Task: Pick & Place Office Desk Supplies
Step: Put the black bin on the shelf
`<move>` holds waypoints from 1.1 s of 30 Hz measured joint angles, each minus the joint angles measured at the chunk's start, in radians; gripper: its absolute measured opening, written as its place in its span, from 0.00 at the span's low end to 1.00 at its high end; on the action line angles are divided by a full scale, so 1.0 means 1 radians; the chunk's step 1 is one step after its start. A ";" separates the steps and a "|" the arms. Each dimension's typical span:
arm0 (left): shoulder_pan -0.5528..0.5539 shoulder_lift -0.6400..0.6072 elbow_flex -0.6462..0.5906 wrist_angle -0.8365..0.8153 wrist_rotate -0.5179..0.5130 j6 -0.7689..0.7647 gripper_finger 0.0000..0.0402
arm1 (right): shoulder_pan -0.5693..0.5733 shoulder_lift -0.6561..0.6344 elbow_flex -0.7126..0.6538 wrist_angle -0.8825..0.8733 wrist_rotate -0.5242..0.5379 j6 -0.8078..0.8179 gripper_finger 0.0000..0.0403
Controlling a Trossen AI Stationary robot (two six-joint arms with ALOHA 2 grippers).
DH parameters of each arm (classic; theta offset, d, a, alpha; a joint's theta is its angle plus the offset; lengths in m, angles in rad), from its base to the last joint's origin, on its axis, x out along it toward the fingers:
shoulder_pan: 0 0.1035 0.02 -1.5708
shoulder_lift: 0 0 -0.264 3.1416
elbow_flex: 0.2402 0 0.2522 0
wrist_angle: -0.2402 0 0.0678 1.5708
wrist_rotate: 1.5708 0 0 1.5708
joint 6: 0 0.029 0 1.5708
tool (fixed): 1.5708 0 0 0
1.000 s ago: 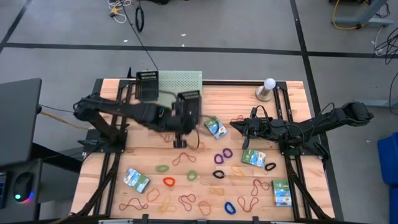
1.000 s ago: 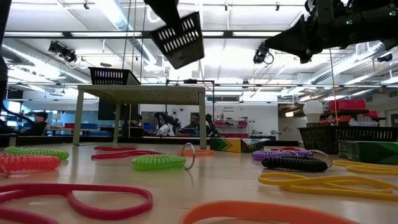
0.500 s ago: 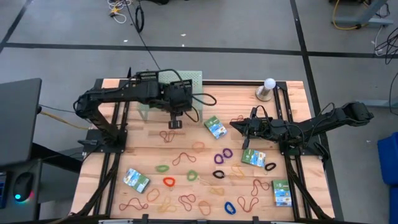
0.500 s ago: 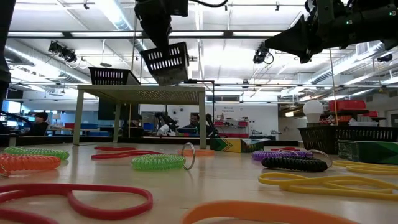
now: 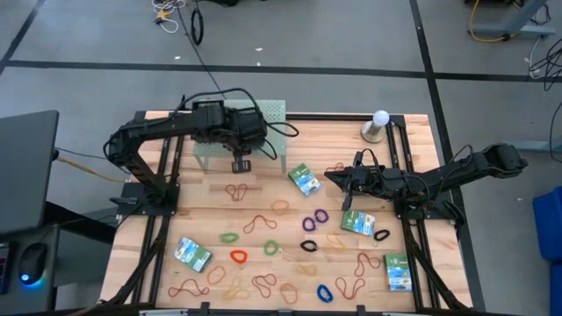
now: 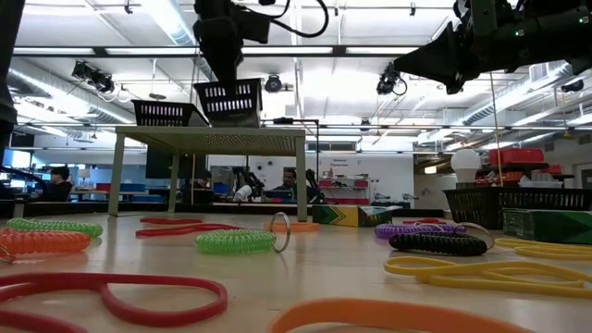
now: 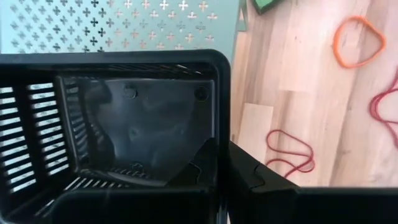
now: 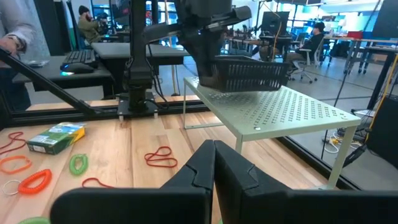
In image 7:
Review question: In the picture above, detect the orange rubber band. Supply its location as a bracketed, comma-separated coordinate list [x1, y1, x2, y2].
[332, 15, 387, 69]

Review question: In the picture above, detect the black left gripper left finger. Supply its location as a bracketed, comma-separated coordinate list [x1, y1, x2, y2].
[46, 136, 219, 224]

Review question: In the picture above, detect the green crayon box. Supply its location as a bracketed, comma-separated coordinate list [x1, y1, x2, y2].
[251, 0, 285, 16]

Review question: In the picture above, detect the green perforated metal shelf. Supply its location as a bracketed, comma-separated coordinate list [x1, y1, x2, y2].
[0, 0, 249, 63]

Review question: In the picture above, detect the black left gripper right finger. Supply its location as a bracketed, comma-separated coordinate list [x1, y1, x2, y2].
[228, 141, 398, 224]

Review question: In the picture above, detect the red rubber band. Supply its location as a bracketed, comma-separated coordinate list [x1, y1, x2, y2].
[369, 74, 398, 147]
[265, 129, 317, 179]

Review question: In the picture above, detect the black slatted plastic basket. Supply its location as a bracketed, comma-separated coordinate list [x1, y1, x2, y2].
[0, 49, 233, 224]

